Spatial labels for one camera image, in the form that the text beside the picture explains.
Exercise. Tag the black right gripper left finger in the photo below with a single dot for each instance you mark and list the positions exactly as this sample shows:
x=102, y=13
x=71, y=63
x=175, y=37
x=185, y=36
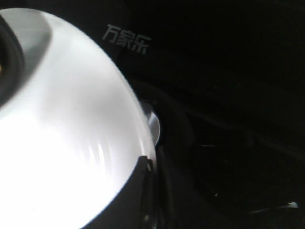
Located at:
x=11, y=62

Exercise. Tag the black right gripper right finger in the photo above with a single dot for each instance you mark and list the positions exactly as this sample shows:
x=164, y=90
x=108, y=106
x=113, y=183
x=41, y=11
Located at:
x=140, y=204

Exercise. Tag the white round plate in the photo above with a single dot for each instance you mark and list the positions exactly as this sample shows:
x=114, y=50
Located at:
x=71, y=135

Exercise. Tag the black glass gas hob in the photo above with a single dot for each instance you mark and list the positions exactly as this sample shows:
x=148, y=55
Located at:
x=222, y=87

